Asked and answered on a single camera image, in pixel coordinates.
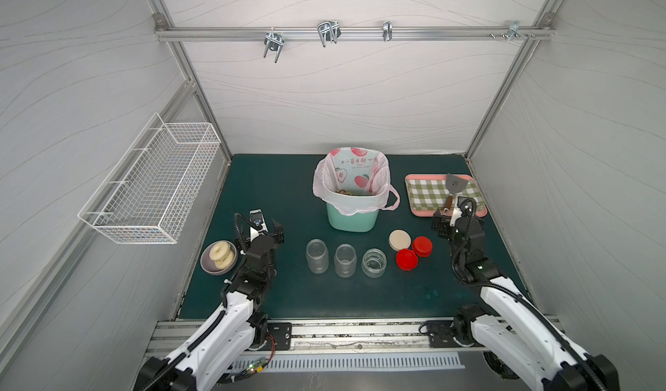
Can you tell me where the white wire basket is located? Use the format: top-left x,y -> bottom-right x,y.
77,113 -> 221,245

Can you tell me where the pile of peanuts in bin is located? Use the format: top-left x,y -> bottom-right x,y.
336,188 -> 372,197

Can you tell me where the steel spatula wooden handle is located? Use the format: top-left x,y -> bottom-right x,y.
444,174 -> 468,216

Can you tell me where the metal hook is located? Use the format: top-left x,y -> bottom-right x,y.
489,22 -> 536,43
383,21 -> 393,42
263,31 -> 284,63
317,20 -> 341,48

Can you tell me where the aluminium crossbar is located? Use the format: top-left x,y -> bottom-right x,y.
156,24 -> 556,42

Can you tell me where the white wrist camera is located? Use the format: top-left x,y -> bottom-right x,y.
249,209 -> 268,233
449,206 -> 462,227

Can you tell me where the white slotted cable duct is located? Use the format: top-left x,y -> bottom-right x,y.
264,352 -> 465,373

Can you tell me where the mint green trash bin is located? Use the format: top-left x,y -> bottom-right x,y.
326,204 -> 379,233

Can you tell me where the beige jar lid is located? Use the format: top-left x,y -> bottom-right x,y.
388,230 -> 412,252

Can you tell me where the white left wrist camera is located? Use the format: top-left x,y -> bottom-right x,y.
249,209 -> 268,233

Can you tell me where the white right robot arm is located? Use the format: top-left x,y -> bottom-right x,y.
432,197 -> 620,390

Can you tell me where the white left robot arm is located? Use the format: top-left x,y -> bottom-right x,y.
134,209 -> 284,390

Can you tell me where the red jar lid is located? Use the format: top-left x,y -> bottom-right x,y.
412,236 -> 434,257
395,249 -> 419,271

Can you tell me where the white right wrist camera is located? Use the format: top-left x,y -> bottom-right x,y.
449,206 -> 462,227

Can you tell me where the green white checkered cloth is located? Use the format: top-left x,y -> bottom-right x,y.
406,178 -> 486,212

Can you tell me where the pink plastic tray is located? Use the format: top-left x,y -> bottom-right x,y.
404,173 -> 488,219

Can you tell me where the pink white plastic bin bag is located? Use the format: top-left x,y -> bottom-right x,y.
312,147 -> 401,216

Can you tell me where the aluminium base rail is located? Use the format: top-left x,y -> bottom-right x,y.
144,316 -> 488,358

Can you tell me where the grey bowl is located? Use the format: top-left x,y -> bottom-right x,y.
199,240 -> 239,276

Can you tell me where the glass peanut jar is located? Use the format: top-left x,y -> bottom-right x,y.
362,248 -> 387,278

